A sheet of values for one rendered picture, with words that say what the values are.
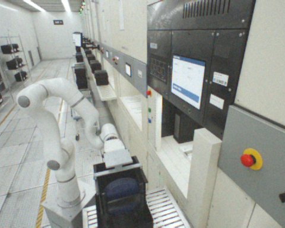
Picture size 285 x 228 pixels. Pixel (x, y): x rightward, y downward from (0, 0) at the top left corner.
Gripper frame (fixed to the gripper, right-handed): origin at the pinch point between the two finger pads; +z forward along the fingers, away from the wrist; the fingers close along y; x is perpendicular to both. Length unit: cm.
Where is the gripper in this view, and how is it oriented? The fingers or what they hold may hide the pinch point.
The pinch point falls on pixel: (117, 160)
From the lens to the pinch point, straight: 89.1
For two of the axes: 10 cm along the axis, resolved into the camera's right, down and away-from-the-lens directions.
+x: -0.2, -9.1, -4.2
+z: 3.0, 4.0, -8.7
